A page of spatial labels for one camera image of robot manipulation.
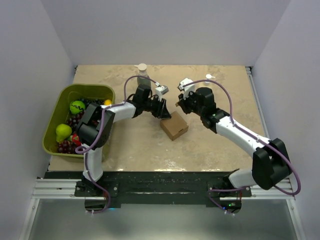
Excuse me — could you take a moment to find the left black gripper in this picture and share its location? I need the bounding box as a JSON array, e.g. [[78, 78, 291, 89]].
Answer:
[[142, 95, 171, 119]]

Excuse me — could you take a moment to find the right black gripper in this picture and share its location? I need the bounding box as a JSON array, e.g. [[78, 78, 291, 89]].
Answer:
[[178, 89, 205, 117]]

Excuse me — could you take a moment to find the brown cardboard express box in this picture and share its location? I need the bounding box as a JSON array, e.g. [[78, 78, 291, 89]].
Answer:
[[160, 111, 189, 141]]

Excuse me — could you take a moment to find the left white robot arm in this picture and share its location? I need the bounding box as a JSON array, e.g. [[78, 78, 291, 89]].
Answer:
[[75, 84, 171, 196]]

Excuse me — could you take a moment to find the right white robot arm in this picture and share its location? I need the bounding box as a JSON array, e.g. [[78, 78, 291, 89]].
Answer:
[[177, 86, 292, 197]]

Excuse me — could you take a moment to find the cream lotion pump bottle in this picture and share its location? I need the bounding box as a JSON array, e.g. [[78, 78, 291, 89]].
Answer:
[[203, 73, 216, 86]]

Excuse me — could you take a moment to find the grey pump bottle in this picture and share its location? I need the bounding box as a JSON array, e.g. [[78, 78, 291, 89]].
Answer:
[[135, 63, 151, 88]]

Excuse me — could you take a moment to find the yellow lemon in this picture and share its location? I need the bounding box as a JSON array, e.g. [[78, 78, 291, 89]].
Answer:
[[103, 99, 113, 106]]

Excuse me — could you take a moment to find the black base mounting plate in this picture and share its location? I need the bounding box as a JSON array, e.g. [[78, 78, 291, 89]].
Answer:
[[74, 171, 252, 213]]

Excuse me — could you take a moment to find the green tennis ball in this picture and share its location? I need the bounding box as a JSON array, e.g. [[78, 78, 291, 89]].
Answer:
[[69, 100, 86, 115]]

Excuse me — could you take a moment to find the red dragon fruit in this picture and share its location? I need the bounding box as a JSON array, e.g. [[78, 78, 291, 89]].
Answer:
[[70, 133, 81, 147]]

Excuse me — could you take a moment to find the olive green plastic bin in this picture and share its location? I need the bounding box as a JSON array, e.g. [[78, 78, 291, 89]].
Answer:
[[42, 84, 116, 162]]

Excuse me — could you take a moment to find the green pear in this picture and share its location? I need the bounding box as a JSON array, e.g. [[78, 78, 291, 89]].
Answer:
[[55, 123, 72, 143]]

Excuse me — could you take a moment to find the dark purple grape bunch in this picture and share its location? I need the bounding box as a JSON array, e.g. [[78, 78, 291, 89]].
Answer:
[[56, 98, 104, 155]]

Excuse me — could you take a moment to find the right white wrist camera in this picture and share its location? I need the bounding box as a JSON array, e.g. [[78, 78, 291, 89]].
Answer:
[[177, 78, 195, 99]]

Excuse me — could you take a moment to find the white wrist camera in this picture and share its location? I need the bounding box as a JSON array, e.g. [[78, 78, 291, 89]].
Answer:
[[155, 85, 169, 101], [177, 78, 195, 99]]

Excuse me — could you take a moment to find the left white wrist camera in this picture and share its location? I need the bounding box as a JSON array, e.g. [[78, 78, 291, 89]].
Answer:
[[155, 85, 169, 101]]

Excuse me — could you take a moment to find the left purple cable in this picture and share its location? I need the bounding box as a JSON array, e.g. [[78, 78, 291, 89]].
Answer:
[[74, 75, 163, 213]]

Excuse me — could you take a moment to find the purple cable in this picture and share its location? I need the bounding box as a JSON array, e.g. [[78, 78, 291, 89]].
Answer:
[[74, 75, 163, 213], [182, 79, 302, 216]]

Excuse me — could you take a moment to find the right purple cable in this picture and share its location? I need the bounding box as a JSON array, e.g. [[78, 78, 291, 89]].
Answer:
[[182, 79, 302, 216]]

